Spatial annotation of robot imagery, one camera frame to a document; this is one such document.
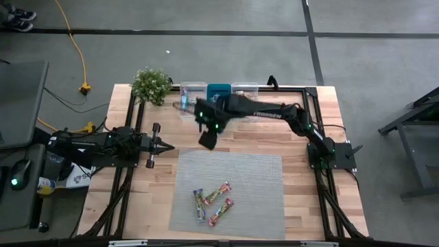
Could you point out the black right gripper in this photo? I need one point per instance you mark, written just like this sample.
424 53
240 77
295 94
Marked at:
211 115

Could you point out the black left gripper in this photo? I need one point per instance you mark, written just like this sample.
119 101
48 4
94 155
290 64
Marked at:
150 145

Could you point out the blue oatmeal raisin granola bar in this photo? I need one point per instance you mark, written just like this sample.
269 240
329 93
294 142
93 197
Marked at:
184 97
199 206

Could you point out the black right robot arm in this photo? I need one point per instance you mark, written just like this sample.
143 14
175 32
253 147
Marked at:
271 115

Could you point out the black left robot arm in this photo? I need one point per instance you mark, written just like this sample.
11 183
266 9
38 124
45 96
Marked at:
85 144

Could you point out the green granola bar packet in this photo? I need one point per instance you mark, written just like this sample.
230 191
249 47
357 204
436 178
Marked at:
221 212

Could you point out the clear plastic bin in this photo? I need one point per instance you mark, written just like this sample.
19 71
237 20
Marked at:
252 90
183 113

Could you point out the teal plastic bin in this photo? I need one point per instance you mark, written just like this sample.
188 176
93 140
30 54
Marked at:
223 90

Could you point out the green potted plant black pot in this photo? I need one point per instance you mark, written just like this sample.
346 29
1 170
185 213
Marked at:
151 85

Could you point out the grey woven mat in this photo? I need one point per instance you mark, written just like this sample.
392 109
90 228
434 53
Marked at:
247 192

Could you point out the black clamp knob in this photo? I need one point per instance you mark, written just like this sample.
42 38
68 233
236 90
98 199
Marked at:
272 81

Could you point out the white printed box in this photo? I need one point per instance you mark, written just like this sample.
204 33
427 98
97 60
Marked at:
80 178

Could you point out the white label plate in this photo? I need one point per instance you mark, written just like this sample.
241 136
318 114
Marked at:
127 243
319 244

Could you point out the yellow labelled bottle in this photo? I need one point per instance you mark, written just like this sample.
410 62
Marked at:
46 187

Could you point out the black computer mouse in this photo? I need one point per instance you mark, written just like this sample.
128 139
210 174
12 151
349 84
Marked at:
20 173

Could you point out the dark grey panel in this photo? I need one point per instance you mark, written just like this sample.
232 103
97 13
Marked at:
20 103

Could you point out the grey desk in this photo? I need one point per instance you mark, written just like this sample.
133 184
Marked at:
17 209

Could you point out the person's shoe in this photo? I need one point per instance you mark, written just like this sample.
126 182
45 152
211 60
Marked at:
24 14
20 25

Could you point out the dark grey metal cart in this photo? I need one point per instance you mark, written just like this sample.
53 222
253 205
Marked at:
417 164

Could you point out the black aluminium table frame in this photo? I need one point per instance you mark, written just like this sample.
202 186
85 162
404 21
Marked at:
288 88

